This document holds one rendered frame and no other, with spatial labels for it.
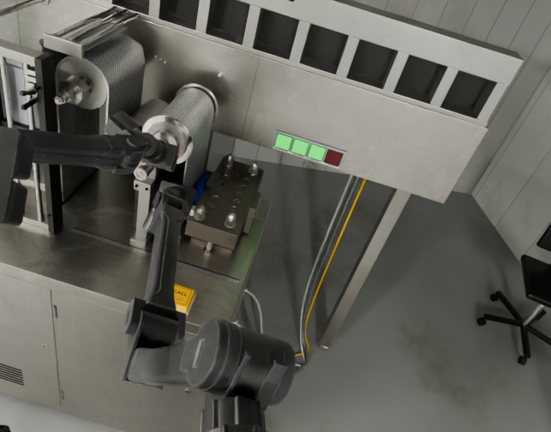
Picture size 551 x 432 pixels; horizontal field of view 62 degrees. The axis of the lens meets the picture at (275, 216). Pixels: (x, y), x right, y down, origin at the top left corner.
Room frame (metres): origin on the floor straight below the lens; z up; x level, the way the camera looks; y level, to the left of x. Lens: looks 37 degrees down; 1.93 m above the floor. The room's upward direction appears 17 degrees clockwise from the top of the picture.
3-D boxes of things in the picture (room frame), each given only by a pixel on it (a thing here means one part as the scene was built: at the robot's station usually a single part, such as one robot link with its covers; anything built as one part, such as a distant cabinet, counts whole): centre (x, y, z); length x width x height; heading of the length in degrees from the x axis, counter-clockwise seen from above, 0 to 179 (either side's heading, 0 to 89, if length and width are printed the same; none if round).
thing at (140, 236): (1.03, 0.38, 1.05); 0.06 x 0.05 x 0.31; 0
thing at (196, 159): (1.20, 0.29, 1.11); 0.23 x 0.01 x 0.18; 0
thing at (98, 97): (1.21, 0.60, 1.33); 0.25 x 0.14 x 0.14; 0
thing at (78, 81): (1.05, 0.60, 1.33); 0.06 x 0.06 x 0.06; 0
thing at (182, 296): (0.84, 0.19, 0.91); 0.07 x 0.07 x 0.02; 0
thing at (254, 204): (1.25, 0.08, 0.96); 0.10 x 0.03 x 0.11; 0
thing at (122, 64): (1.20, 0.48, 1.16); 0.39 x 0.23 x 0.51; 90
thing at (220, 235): (1.24, 0.17, 1.00); 0.40 x 0.16 x 0.06; 0
